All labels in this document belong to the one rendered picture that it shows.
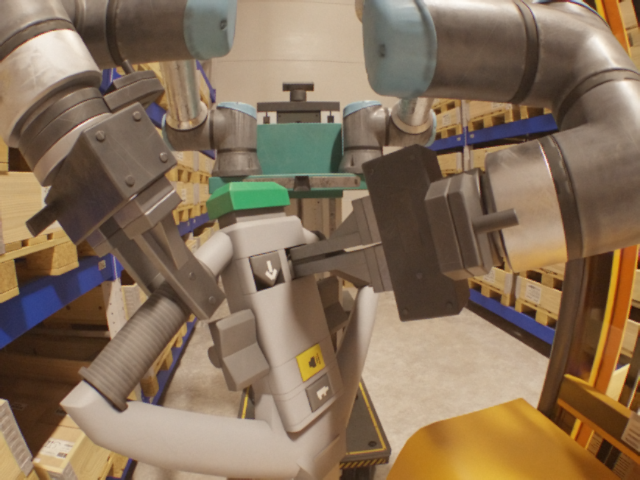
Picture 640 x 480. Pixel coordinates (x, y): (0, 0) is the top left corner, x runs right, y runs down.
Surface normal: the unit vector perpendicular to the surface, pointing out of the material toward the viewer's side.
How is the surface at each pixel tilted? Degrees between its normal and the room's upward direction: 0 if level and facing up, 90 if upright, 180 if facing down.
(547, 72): 130
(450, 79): 146
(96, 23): 107
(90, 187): 118
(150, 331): 58
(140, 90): 74
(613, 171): 79
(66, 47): 68
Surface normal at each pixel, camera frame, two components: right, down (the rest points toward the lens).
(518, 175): -0.62, -0.34
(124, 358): 0.49, -0.53
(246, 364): 0.69, -0.48
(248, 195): 0.79, -0.21
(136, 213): -0.36, 0.59
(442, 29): -0.10, 0.36
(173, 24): 0.18, 0.70
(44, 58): 0.69, -0.07
